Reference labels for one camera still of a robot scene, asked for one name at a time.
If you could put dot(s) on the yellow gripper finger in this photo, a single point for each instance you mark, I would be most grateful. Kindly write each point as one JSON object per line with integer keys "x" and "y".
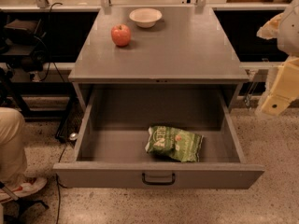
{"x": 284, "y": 90}
{"x": 270, "y": 29}

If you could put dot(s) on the green jalapeno chip bag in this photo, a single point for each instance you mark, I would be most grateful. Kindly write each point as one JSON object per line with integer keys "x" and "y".
{"x": 174, "y": 143}

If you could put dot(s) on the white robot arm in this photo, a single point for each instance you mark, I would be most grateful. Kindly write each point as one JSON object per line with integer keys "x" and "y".
{"x": 288, "y": 42}

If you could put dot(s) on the grey cabinet counter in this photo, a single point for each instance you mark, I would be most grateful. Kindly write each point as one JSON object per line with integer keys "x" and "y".
{"x": 187, "y": 46}

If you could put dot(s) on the grey open drawer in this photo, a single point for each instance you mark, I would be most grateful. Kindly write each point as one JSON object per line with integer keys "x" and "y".
{"x": 110, "y": 149}

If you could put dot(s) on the white bowl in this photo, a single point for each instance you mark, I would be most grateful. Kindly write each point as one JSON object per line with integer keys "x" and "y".
{"x": 145, "y": 17}

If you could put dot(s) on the red apple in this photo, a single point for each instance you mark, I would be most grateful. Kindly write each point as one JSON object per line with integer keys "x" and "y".
{"x": 121, "y": 35}

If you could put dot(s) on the silver round caster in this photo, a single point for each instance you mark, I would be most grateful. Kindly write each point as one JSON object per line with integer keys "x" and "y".
{"x": 73, "y": 136}

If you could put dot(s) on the black equipment on shelf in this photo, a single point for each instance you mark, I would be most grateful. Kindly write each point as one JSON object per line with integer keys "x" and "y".
{"x": 23, "y": 43}

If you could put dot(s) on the white red sneaker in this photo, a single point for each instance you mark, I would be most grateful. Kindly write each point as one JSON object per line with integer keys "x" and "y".
{"x": 29, "y": 186}

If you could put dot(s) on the person's leg beige trousers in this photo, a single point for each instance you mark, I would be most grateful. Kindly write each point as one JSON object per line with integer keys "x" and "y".
{"x": 13, "y": 161}

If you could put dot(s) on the black office chair base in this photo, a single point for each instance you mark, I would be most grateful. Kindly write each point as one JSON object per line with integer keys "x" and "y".
{"x": 23, "y": 206}

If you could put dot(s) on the black drawer handle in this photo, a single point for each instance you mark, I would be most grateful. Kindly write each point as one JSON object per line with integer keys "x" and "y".
{"x": 158, "y": 180}

